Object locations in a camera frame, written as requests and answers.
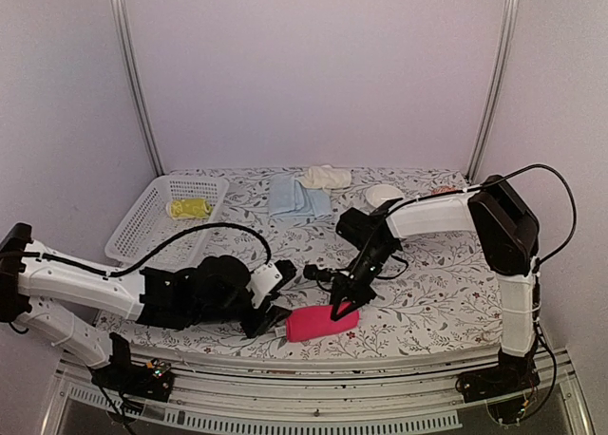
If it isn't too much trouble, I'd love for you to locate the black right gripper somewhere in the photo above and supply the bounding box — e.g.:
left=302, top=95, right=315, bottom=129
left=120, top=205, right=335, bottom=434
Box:
left=331, top=244, right=396, bottom=323

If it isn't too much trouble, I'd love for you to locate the pink towel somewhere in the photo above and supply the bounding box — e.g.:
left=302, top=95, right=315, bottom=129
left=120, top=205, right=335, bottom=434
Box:
left=275, top=306, right=360, bottom=343

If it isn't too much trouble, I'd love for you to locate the green crocodile pattern towel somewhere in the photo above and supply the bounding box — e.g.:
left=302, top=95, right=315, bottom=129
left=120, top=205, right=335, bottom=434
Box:
left=165, top=199, right=213, bottom=219

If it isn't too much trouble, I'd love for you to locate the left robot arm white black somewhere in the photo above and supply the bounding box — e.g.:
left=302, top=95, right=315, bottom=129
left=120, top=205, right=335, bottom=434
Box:
left=1, top=223, right=296, bottom=402

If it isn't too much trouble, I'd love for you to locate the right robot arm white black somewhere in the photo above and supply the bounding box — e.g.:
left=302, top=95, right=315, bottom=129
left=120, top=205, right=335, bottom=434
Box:
left=330, top=176, right=540, bottom=403

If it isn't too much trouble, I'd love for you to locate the floral patterned table mat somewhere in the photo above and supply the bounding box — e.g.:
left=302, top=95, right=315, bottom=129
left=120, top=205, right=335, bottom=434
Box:
left=97, top=168, right=502, bottom=361

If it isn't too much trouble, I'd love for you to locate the white ceramic bowl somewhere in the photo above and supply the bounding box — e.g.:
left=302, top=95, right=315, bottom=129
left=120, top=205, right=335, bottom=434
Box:
left=365, top=184, right=404, bottom=208

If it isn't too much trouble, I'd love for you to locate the light blue towel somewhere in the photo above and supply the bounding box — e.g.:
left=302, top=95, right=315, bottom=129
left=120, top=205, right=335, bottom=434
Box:
left=268, top=175, right=333, bottom=218

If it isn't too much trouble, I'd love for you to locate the cream rolled towel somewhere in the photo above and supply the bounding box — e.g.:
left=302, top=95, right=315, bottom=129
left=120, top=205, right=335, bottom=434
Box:
left=298, top=165, right=352, bottom=190

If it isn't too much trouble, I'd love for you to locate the white plastic basket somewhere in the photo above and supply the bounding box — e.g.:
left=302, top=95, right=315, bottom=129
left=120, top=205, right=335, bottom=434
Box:
left=104, top=175, right=229, bottom=271

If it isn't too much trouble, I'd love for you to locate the red white patterned ball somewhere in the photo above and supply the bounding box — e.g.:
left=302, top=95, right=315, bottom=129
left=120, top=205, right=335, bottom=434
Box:
left=431, top=185, right=458, bottom=195

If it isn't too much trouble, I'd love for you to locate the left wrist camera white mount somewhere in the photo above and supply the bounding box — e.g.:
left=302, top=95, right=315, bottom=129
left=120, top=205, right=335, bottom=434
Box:
left=247, top=260, right=297, bottom=309

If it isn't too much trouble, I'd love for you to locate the aluminium front rail base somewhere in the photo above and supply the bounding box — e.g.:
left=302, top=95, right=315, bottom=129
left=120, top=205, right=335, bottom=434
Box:
left=42, top=347, right=596, bottom=434

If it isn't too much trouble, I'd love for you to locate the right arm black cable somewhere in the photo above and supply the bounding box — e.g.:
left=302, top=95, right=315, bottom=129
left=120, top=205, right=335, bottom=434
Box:
left=370, top=163, right=579, bottom=284

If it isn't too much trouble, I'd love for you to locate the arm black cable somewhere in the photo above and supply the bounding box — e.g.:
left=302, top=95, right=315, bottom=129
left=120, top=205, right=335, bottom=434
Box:
left=370, top=163, right=579, bottom=284
left=0, top=221, right=273, bottom=279

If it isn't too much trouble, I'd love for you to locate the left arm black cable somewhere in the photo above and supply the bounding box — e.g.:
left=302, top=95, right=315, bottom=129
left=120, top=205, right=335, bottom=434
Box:
left=0, top=221, right=273, bottom=279

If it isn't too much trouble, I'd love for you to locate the left aluminium frame post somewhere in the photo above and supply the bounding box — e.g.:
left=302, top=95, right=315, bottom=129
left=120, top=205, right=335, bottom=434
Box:
left=110, top=0, right=164, bottom=177

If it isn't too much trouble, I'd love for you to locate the aluminium frame post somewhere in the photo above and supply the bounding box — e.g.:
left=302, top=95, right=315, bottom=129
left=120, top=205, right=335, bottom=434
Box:
left=465, top=0, right=520, bottom=181
left=110, top=0, right=164, bottom=177

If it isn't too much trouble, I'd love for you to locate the right aluminium frame post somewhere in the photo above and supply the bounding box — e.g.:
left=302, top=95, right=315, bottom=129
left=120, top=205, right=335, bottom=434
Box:
left=465, top=0, right=520, bottom=181

